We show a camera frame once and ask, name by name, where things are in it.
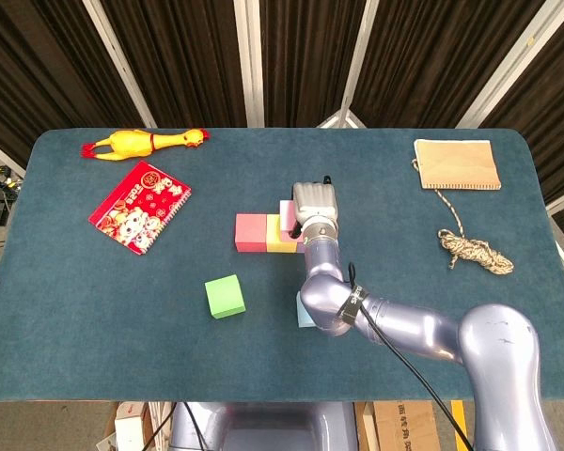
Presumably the green foam cube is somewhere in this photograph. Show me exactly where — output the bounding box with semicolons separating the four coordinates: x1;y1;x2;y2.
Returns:
204;274;246;319

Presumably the brown kraft spiral notebook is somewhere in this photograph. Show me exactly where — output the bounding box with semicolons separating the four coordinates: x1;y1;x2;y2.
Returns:
413;138;503;192

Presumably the light blue foam cube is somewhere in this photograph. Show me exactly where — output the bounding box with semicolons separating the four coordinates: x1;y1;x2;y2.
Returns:
295;290;317;329

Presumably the grey-blue robot torso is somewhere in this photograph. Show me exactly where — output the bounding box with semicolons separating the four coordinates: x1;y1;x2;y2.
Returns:
168;401;358;451

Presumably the red foam cube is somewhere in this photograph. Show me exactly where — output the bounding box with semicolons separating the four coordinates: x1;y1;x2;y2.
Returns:
234;213;268;254

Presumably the beige braided rope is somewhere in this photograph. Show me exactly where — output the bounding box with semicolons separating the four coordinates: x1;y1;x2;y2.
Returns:
411;158;515;276

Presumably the yellow rubber chicken toy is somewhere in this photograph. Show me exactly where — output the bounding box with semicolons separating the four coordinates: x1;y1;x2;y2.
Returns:
80;128;212;163

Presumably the brown cardboard box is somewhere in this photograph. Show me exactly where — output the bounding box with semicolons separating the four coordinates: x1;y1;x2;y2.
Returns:
373;401;441;451

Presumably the white cardboard box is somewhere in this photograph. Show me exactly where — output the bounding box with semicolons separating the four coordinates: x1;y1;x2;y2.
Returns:
114;401;151;451

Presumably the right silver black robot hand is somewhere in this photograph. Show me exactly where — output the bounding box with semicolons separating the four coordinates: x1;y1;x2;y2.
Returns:
289;175;340;240

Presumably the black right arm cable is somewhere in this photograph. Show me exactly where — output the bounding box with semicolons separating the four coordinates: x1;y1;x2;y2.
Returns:
346;261;476;451

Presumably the red spiral notebook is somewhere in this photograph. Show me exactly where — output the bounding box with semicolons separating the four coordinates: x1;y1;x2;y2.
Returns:
87;160;193;257

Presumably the yellow foam cube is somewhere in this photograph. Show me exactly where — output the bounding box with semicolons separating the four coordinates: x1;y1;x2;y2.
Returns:
265;213;298;254

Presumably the pink and white foam cube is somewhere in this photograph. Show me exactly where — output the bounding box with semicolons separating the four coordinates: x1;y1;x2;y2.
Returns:
279;199;306;241

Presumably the dark brown curtain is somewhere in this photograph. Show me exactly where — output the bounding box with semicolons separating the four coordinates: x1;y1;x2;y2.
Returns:
0;0;564;245

